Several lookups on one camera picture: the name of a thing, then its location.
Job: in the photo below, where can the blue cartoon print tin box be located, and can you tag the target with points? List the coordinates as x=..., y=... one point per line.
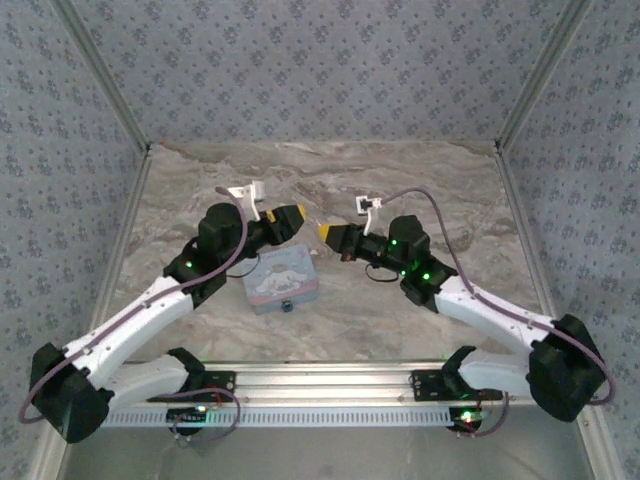
x=280, y=277

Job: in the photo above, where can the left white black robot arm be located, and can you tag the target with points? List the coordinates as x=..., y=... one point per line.
x=125, y=327

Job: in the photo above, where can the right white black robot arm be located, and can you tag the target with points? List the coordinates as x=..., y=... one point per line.
x=495, y=312

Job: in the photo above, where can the small blue padlock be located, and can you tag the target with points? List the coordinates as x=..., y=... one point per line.
x=288, y=305

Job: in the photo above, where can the small circuit board green light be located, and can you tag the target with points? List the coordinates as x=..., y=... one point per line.
x=467, y=416
x=189, y=415

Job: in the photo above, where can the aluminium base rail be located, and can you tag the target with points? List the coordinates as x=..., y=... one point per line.
x=320, y=380

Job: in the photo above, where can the aluminium frame profile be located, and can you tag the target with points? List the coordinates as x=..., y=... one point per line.
x=100, y=65
x=542, y=70

